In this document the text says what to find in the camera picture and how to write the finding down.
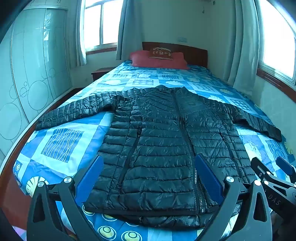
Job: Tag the window beside wardrobe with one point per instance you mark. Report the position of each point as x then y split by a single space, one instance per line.
108 23

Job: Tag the blue patterned bed sheet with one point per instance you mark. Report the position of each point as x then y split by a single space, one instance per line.
62 139

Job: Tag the grey curtain beside headboard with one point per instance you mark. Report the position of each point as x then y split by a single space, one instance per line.
129 27

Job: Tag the wide wood-framed window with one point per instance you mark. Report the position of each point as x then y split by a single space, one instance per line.
277 34

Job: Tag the white wardrobe with circle pattern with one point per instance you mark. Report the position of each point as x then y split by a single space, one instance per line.
30 69

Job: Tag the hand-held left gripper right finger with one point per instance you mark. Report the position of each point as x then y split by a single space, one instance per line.
208 178

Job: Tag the black quilted puffer jacket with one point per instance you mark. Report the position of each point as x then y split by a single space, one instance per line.
161 139

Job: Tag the dark wooden headboard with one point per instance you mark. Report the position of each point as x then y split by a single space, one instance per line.
196 54

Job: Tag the wooden nightstand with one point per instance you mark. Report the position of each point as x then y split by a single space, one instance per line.
99 73

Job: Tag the red pillow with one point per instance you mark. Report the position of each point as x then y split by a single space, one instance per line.
138 59

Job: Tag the short grey curtain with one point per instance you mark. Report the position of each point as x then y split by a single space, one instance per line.
79 34

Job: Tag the white wall socket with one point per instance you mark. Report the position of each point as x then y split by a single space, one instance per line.
183 39

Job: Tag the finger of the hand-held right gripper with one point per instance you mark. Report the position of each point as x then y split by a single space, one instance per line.
260 168
286 168

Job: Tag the grey curtain at wide window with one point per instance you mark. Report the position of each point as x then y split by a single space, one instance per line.
245 46

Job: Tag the brown printed cushion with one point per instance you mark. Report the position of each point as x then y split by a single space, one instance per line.
159 54

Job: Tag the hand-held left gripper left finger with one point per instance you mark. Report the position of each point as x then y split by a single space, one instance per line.
91 176

